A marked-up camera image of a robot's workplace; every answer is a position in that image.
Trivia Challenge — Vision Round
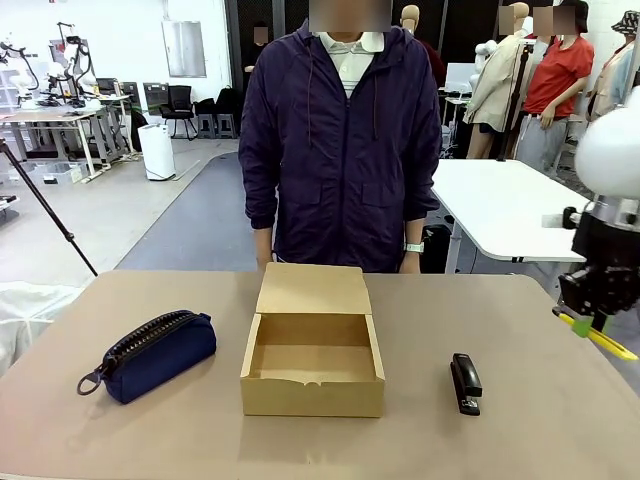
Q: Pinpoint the grey wall panel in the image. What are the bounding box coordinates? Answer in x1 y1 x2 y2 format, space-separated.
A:
160 20 208 79

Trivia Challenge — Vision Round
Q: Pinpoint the grey lab table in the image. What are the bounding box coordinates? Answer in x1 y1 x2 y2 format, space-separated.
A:
0 107 132 184

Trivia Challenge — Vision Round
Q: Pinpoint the black tripod with thin legs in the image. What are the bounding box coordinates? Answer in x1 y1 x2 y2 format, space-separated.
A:
0 138 99 278

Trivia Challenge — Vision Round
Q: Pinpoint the person's right hand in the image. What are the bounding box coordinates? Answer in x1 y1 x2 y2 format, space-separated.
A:
256 233 274 274

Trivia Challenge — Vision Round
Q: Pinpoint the white air purifier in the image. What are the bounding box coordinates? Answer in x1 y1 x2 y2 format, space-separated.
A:
137 123 177 182

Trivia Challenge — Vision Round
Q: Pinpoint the person's left forearm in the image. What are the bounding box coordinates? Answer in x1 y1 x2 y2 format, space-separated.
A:
399 164 442 245

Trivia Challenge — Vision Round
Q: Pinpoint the black office chair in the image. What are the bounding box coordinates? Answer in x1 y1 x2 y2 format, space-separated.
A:
159 84 199 140

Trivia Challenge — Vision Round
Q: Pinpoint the bare beige mannequin head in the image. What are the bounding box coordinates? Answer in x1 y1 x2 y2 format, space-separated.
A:
399 4 424 37

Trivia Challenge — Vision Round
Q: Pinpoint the white background robot with cables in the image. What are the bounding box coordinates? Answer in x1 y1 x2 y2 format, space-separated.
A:
0 33 42 109
45 20 100 109

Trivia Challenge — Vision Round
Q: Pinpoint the background person in dark clothes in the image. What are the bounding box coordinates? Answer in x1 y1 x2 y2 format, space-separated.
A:
243 20 271 84

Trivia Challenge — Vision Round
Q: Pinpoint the mannequin in beige jacket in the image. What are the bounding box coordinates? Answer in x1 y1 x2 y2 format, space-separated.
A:
462 1 532 161

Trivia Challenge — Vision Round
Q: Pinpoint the mannequin with bucket hat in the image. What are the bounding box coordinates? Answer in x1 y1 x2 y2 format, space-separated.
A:
585 12 640 124

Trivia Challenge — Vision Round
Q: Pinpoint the navy blue zipper pencil case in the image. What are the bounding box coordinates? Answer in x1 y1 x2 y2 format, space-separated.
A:
76 309 218 405

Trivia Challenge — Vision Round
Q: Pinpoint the yellow utility knife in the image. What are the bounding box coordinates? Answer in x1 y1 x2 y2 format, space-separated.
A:
551 307 640 362

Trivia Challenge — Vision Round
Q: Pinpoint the mannequin in red shirt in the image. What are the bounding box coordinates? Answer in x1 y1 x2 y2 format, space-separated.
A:
516 0 596 176

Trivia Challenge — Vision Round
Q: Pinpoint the person in purple hooded jacket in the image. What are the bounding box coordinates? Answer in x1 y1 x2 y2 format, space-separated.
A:
237 0 442 275

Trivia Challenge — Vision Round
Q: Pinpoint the black tripod by mannequins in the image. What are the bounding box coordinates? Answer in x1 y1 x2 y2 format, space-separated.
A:
497 42 534 163

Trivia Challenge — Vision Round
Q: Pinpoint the white crumpled cloth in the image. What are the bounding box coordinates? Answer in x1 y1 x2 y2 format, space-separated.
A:
0 281 87 377

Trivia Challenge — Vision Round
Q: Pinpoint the black stapler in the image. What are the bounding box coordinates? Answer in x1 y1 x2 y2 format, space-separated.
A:
449 352 484 417

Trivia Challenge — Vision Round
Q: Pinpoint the brown cardboard box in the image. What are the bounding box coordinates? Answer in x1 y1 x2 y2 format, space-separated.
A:
239 262 386 418

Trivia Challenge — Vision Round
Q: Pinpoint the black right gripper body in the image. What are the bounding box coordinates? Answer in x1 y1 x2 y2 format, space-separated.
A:
558 212 640 321

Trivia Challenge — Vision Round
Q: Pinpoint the person's right forearm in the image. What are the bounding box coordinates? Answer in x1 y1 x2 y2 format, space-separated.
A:
242 164 282 236

